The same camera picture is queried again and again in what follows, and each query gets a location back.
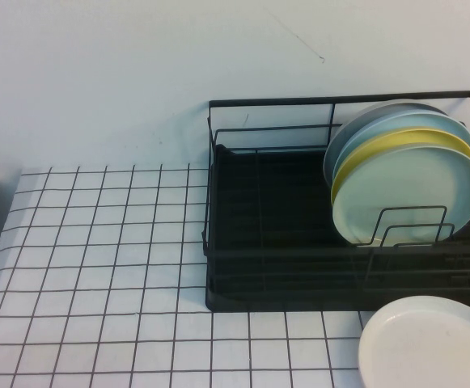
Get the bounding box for mint green plate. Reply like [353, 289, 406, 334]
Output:
[331, 141, 470, 247]

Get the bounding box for grey plate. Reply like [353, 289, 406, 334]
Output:
[323, 99, 450, 187]

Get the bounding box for light blue plate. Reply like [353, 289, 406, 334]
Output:
[337, 112, 470, 179]

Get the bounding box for yellow plate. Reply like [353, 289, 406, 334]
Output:
[330, 127, 470, 203]

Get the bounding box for white plate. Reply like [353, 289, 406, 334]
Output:
[358, 296, 470, 388]

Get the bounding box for black drip tray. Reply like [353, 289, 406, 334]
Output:
[205, 143, 470, 312]

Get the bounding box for white grid tablecloth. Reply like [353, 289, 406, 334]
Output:
[0, 163, 470, 388]

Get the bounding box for black wire dish rack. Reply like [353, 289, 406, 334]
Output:
[201, 90, 470, 312]

